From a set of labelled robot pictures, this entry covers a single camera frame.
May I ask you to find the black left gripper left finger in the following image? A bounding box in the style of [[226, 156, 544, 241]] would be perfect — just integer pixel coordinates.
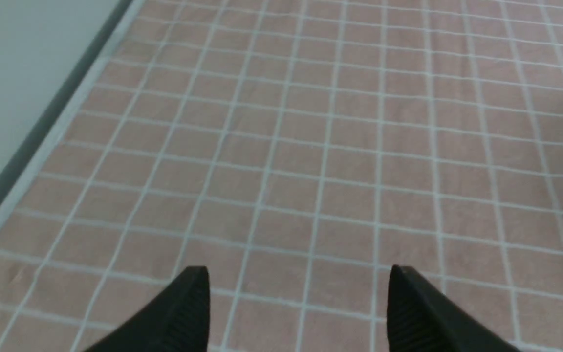
[[87, 266, 211, 352]]

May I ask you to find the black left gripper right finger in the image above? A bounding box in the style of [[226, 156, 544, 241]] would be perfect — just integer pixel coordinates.
[[387, 265, 518, 352]]

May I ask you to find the pink checkered tablecloth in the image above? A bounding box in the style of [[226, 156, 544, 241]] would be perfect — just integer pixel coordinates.
[[0, 0, 563, 352]]

